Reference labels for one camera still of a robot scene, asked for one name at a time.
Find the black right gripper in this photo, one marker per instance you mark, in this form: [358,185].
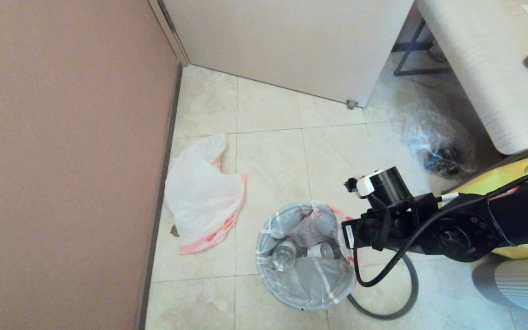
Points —
[394,183]

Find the white plastic bag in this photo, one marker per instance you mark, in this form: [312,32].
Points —
[310,284]

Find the clear plastic bag with dark items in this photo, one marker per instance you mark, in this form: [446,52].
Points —
[438,142]

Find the yellow fabric bag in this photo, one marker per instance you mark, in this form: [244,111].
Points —
[497,176]

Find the clear labelled plastic water bottle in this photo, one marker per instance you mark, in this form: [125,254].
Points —
[321,250]
[284,254]

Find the light wood grain table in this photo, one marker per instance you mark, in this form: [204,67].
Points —
[484,68]

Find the white ribbed round stool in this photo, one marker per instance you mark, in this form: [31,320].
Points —
[525,286]

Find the white door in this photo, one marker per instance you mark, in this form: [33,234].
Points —
[291,41]

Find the round metal floor door stop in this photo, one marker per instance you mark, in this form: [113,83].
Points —
[174,230]

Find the grey metal baseboard strip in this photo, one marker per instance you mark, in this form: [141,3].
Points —
[173,114]

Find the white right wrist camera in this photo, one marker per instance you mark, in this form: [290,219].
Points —
[368,183]

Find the small metal door bracket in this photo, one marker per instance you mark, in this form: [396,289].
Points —
[352,104]

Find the white door frame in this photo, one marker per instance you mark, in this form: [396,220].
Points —
[174,36]

